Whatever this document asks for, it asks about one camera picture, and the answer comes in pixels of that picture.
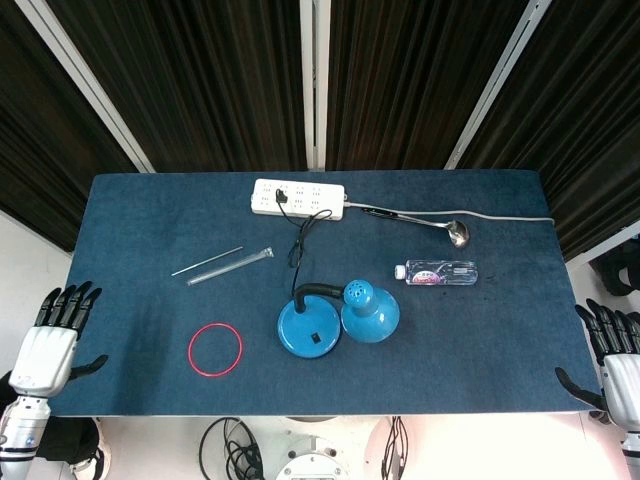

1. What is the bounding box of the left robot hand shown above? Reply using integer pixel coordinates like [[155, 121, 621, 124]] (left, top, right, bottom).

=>
[[8, 280, 110, 399]]

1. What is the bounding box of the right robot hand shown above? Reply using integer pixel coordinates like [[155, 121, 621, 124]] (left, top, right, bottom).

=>
[[554, 298, 640, 442]]

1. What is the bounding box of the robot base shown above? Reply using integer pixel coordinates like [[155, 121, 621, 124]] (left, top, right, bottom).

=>
[[274, 415, 349, 480]]

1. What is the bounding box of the blue desk lamp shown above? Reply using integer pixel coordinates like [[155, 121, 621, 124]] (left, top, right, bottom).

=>
[[277, 278, 403, 360]]

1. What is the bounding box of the black white shoe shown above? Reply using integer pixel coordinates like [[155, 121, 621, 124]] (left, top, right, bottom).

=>
[[69, 418, 112, 480]]

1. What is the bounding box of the thin metal rod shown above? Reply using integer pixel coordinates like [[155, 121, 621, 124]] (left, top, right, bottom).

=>
[[170, 245, 245, 277]]

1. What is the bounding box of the clear plastic water bottle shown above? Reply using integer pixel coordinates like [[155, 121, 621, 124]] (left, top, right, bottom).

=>
[[393, 258, 479, 287]]

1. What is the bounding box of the glass test tube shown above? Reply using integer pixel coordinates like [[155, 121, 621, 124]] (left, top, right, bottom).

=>
[[186, 246, 276, 288]]

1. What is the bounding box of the blue table cloth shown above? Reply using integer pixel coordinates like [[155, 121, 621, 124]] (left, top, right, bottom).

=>
[[49, 169, 604, 419]]

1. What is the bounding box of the white power strip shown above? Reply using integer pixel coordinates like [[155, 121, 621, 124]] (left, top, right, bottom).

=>
[[250, 178, 347, 221]]

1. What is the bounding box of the red ring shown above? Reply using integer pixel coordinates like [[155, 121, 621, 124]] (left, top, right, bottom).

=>
[[187, 322, 245, 376]]

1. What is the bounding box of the black cable loop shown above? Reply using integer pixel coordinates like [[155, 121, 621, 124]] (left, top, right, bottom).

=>
[[198, 416, 274, 480]]

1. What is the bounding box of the metal ladle black handle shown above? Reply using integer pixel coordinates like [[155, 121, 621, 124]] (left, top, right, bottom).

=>
[[361, 207, 470, 250]]

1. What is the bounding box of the white power strip cable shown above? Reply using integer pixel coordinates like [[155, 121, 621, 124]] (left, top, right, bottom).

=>
[[342, 195, 555, 225]]

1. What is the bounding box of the black cable bundle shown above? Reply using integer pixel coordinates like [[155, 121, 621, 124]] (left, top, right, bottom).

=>
[[379, 415, 412, 480]]

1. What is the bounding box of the white partition post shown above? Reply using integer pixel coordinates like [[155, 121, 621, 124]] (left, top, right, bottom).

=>
[[298, 0, 332, 171], [13, 0, 156, 174], [443, 0, 554, 171]]

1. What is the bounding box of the black power cord with plug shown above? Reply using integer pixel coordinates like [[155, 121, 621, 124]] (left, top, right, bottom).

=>
[[274, 188, 334, 297]]

